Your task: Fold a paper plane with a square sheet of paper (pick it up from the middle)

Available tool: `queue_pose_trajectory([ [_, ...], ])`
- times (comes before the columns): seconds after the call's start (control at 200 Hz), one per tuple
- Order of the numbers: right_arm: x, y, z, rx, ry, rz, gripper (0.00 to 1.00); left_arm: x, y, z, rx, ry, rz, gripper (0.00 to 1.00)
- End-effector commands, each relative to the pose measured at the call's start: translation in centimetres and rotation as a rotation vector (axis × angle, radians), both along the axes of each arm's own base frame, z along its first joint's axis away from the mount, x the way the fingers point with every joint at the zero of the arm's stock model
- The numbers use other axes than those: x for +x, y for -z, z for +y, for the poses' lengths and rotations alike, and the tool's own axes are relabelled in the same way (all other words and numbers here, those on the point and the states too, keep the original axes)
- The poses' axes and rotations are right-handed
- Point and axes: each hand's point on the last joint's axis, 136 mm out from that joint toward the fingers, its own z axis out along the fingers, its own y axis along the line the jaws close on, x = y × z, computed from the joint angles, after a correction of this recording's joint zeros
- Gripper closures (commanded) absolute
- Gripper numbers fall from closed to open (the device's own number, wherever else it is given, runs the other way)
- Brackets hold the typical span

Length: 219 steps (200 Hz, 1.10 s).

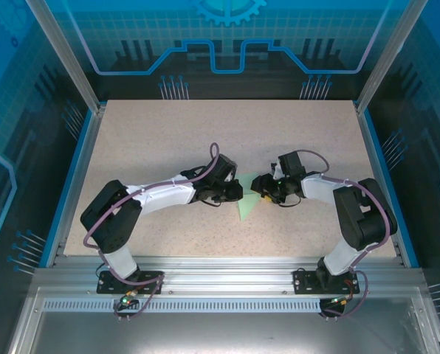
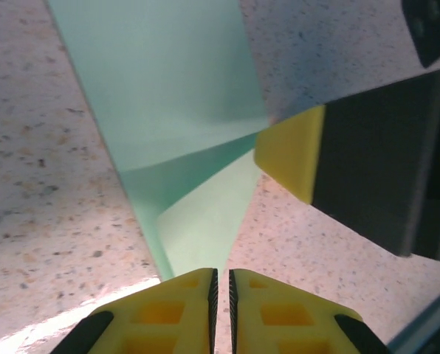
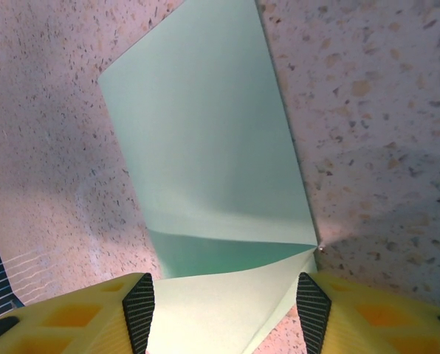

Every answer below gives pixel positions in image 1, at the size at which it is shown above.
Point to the light green paper sheet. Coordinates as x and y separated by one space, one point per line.
246 210

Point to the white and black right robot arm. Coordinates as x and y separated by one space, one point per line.
316 188

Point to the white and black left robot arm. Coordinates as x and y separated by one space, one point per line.
168 197

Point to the silver sheet metal shelf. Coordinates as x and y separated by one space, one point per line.
220 333

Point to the aluminium mounting beam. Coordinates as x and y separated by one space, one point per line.
223 274

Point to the connector with green light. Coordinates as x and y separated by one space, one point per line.
340 301
126 301

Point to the aluminium side rail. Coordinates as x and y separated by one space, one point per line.
375 162
83 162

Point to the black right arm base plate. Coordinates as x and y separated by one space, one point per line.
303 282

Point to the aluminium frame post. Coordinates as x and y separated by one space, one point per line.
386 55
71 55

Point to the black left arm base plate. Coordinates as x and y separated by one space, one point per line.
103 285

